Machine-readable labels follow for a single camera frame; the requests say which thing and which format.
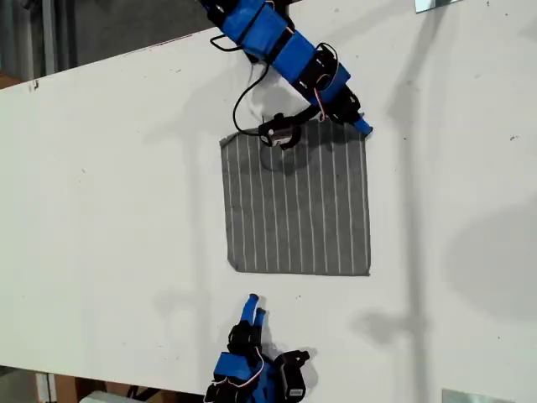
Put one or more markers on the white table leg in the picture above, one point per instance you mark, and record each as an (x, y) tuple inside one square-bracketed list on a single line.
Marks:
[(45, 388)]

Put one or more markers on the grey white-striped towel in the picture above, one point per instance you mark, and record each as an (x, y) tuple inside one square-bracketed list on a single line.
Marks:
[(293, 218)]

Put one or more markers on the white plastic box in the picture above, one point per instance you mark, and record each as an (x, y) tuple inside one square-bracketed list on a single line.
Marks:
[(100, 398)]

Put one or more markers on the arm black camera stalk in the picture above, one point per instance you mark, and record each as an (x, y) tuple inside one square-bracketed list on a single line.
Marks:
[(306, 114)]

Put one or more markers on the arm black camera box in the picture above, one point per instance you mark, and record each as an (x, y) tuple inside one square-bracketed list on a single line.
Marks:
[(293, 373), (279, 134)]

